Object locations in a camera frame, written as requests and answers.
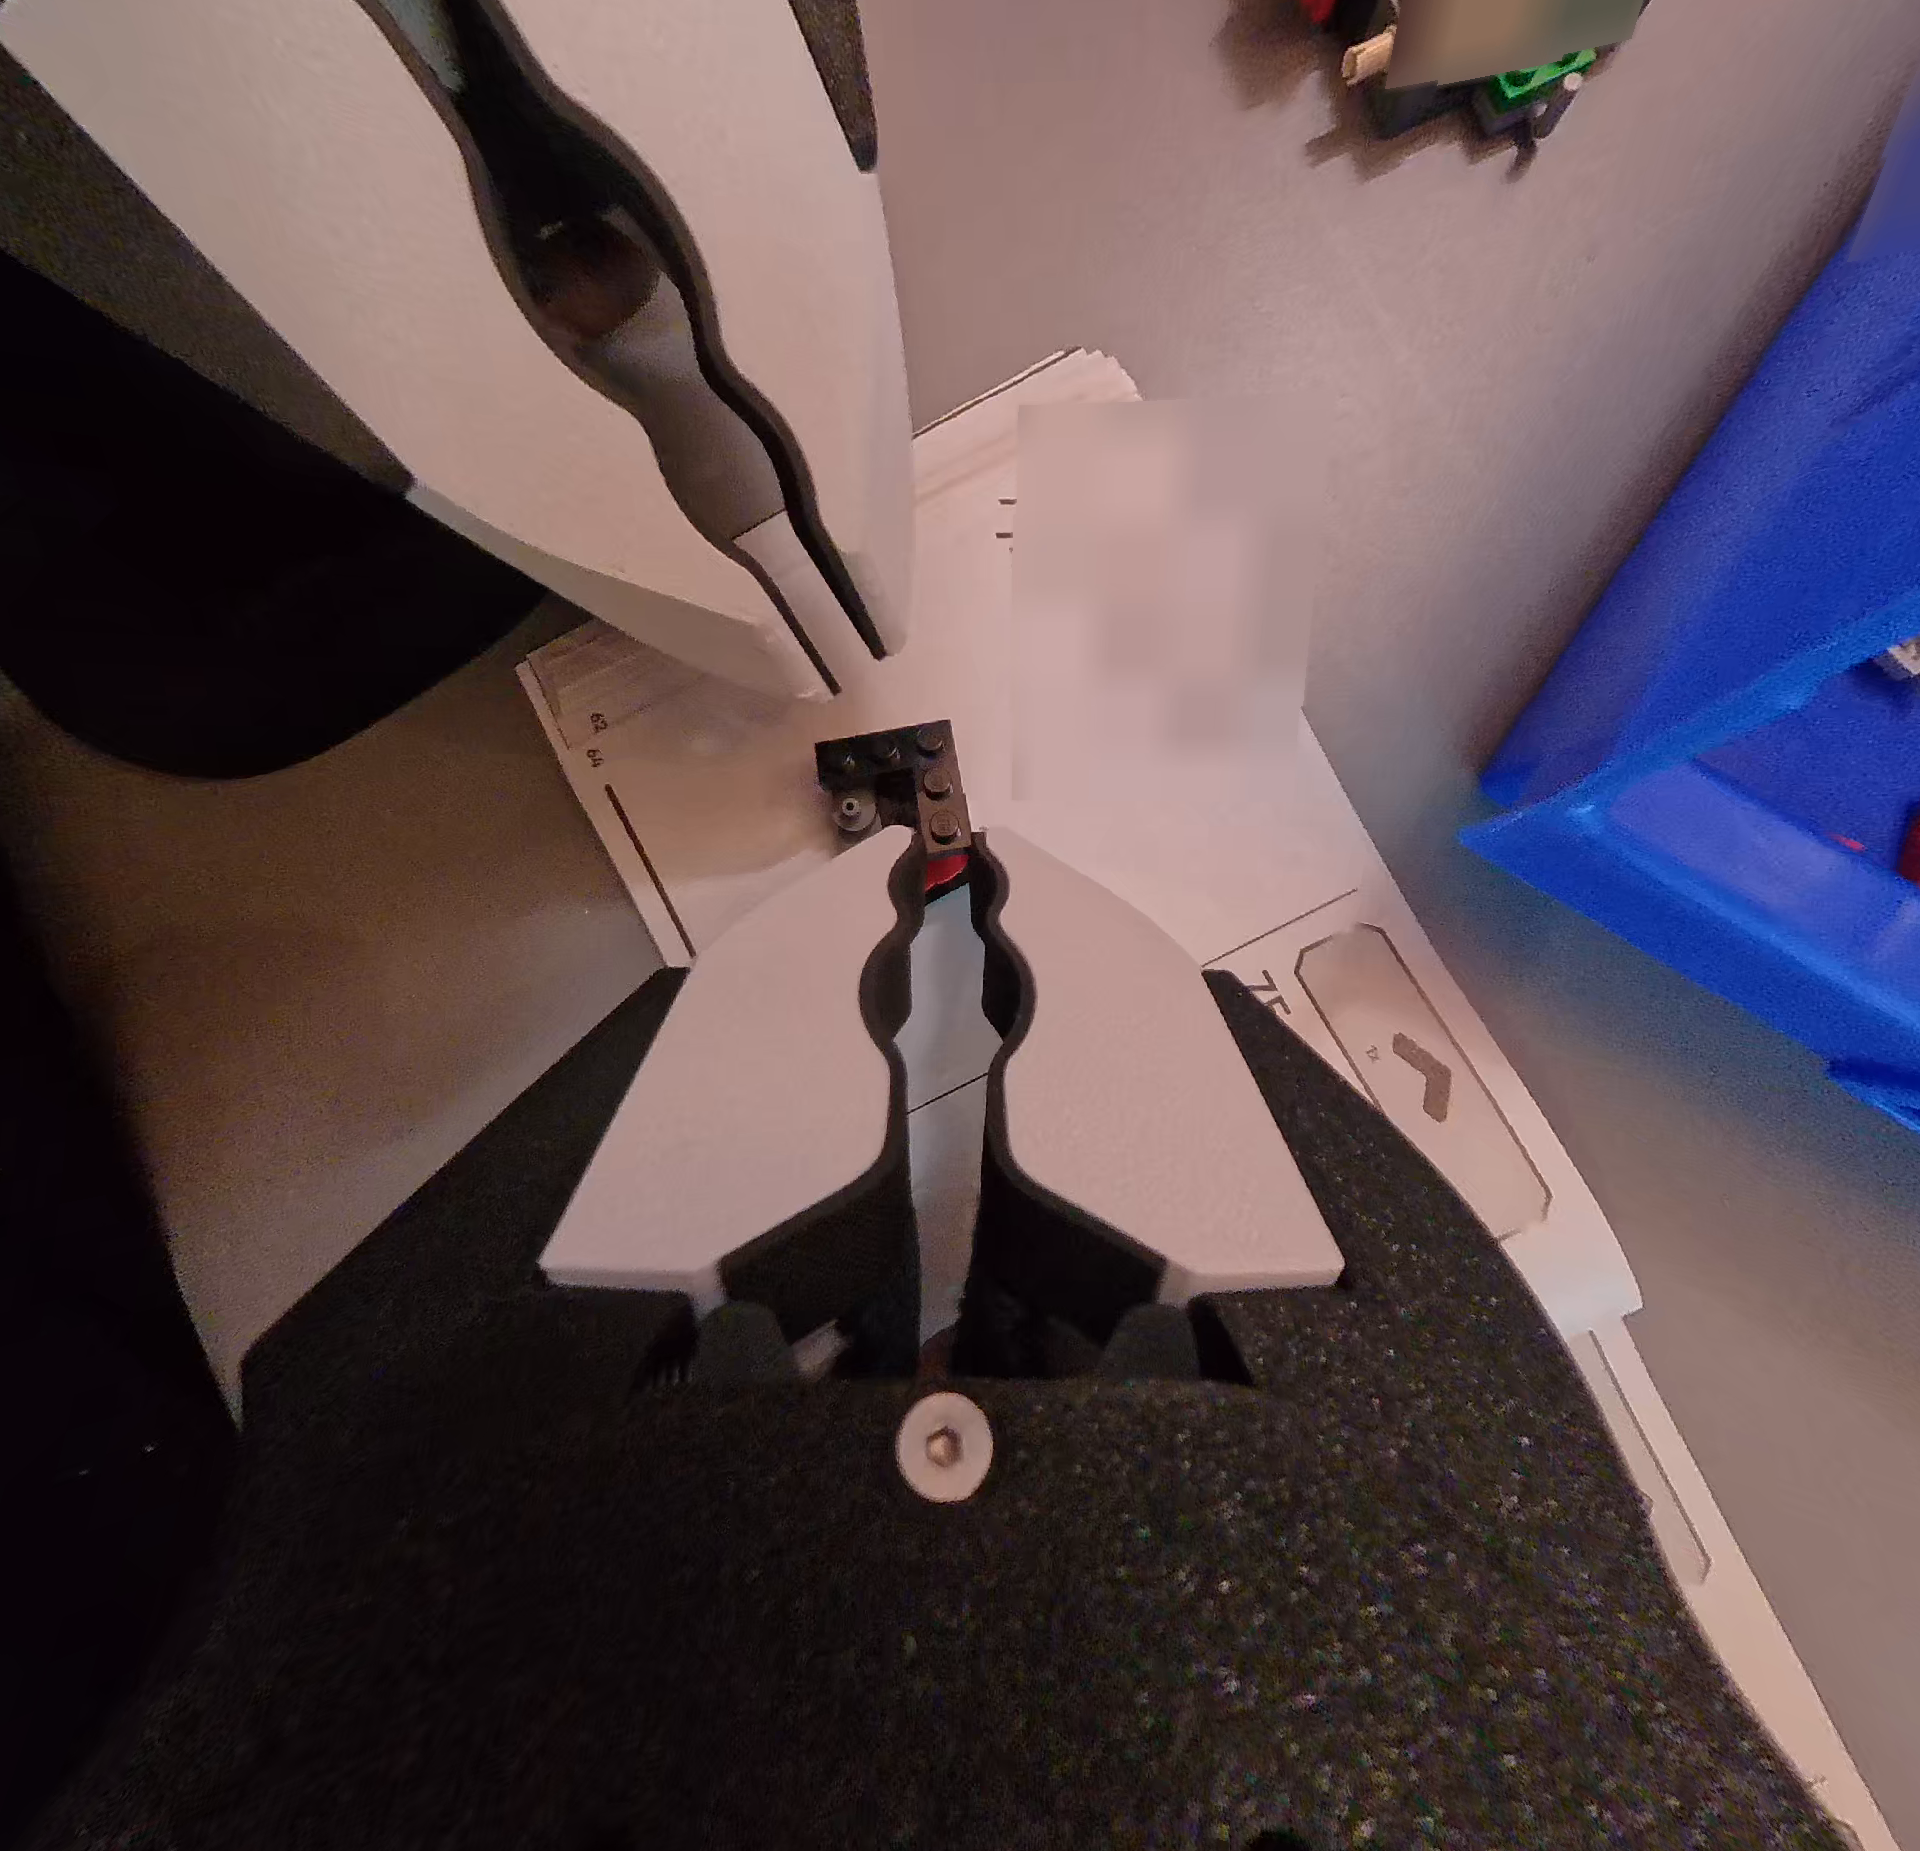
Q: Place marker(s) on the blue plastic bin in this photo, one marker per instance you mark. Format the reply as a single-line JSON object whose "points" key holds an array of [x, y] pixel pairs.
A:
{"points": [[1680, 710]]}

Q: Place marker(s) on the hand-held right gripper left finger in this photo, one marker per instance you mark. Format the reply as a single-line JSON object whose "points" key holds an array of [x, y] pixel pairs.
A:
{"points": [[718, 1100]]}

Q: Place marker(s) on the black rounded object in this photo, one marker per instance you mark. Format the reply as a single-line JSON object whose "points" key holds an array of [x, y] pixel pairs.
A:
{"points": [[226, 607]]}

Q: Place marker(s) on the small black red brick assembly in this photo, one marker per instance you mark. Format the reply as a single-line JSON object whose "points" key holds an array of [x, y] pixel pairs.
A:
{"points": [[900, 754]]}

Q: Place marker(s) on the white instruction booklet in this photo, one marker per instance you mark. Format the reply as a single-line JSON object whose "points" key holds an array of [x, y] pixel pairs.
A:
{"points": [[1245, 890]]}

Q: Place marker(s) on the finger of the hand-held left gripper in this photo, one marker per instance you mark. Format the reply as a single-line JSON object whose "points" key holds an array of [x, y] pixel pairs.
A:
{"points": [[749, 233], [300, 233]]}

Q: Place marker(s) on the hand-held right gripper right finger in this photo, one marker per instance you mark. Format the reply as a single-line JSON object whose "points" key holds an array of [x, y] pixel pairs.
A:
{"points": [[1139, 1100]]}

